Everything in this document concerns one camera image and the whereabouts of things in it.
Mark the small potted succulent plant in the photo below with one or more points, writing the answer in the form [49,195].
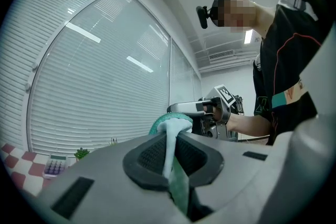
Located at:
[82,153]

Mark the small potted grass plant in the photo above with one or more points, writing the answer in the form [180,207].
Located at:
[113,141]

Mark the person's head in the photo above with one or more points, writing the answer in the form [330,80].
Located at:
[244,10]

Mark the person's right hand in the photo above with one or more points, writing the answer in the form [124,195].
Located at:
[217,114]

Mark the purple-keyed calculator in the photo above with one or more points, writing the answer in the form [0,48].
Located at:
[55,166]

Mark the ceiling air vent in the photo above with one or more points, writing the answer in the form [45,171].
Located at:
[221,55]

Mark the white window blinds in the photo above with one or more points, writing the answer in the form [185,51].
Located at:
[92,73]

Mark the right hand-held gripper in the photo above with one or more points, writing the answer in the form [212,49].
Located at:
[225,95]

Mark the person in black shirt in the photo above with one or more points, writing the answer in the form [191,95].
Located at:
[288,60]

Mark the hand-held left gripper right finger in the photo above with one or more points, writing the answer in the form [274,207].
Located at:
[236,178]

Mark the light blue pouch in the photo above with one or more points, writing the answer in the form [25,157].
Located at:
[174,123]

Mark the person's right forearm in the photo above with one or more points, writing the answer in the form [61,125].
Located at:
[249,126]

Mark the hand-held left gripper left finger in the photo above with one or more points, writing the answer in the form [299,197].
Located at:
[105,186]

